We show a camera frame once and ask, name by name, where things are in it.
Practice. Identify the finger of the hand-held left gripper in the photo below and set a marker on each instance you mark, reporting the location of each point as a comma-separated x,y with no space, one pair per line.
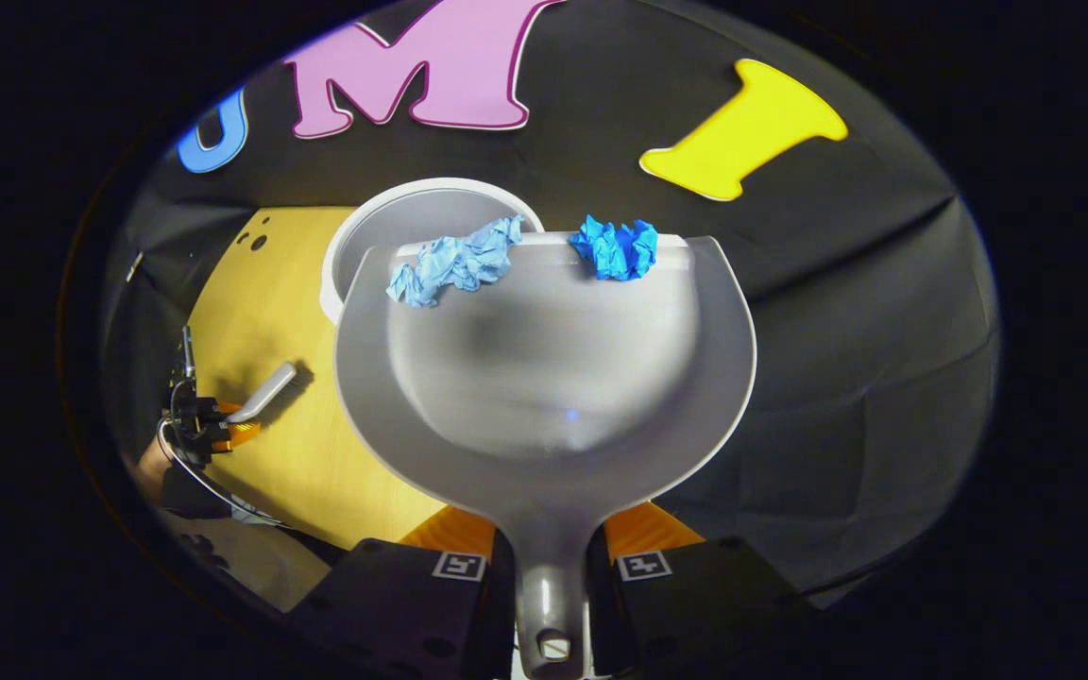
225,409
240,434

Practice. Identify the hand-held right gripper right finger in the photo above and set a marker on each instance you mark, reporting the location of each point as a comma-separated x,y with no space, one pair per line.
695,614

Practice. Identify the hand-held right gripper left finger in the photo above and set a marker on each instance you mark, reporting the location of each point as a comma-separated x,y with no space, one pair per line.
412,614

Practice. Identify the small grey broom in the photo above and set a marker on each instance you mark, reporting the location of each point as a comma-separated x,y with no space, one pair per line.
265,394

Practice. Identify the white ribbed garbage bin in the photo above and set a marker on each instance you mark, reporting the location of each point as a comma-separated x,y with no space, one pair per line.
412,217

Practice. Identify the grey plastic dustpan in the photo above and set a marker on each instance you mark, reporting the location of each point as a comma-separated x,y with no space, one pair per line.
544,378

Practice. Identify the light blue paper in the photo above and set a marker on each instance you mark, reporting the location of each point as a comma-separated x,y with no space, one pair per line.
454,264

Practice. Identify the dark blue paper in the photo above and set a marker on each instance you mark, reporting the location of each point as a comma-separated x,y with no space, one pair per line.
615,250

